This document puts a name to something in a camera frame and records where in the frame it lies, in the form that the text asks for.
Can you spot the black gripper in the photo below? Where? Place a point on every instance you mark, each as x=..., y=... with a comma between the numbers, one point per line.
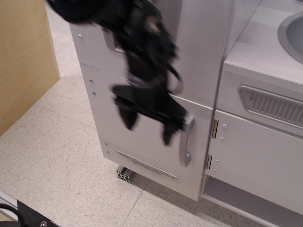
x=155, y=103

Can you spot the white fridge door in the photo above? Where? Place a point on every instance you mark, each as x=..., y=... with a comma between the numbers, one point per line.
x=144, y=141

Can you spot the silver fridge door handle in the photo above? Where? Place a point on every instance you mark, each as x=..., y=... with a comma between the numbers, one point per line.
x=184, y=154

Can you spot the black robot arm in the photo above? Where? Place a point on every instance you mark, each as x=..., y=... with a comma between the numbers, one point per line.
x=138, y=27

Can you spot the white toy fridge cabinet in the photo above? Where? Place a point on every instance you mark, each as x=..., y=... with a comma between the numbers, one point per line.
x=198, y=28

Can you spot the aluminium extrusion foot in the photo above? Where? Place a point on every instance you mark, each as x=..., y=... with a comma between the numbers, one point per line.
x=125, y=173

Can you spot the upper brass door hinge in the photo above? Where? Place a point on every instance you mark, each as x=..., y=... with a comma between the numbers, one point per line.
x=214, y=128

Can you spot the brass door hinge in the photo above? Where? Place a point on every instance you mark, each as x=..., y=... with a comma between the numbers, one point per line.
x=209, y=160
x=214, y=128

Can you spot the lower brass door hinge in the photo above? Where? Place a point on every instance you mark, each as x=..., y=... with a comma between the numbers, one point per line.
x=209, y=160

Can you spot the white toy kitchen counter unit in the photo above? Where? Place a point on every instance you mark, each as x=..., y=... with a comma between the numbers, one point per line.
x=256, y=58

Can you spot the white oven cabinet door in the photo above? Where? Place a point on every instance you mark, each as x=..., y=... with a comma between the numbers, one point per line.
x=259, y=160

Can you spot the grey vent panel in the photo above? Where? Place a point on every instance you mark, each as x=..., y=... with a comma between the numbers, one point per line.
x=273, y=106

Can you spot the grey toy sink basin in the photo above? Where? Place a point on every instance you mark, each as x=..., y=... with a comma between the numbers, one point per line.
x=290, y=35

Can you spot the grey dispenser niche frame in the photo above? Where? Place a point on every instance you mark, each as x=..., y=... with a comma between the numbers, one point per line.
x=111, y=41

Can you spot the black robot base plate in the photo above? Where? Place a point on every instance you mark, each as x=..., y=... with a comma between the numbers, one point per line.
x=33, y=218

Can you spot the aluminium frame rail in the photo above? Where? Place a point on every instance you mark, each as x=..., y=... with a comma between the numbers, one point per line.
x=7, y=215

